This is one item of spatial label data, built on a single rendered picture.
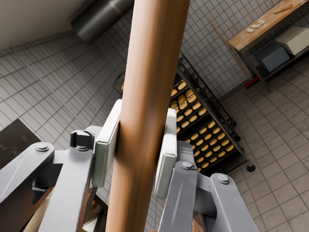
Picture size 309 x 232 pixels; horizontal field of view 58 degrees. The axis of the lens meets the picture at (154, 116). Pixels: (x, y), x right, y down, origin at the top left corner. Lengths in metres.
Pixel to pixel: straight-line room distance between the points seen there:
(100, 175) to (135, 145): 0.03
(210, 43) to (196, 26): 0.40
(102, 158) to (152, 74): 0.05
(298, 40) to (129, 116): 4.75
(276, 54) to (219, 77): 1.15
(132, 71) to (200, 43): 5.08
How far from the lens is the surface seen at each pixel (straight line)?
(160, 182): 0.16
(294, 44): 4.88
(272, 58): 4.81
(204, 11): 5.19
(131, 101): 0.16
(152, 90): 0.16
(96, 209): 2.27
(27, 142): 2.07
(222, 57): 5.33
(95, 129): 0.18
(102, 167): 0.16
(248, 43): 4.54
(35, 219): 1.84
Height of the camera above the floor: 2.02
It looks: 15 degrees down
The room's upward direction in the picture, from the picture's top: 40 degrees counter-clockwise
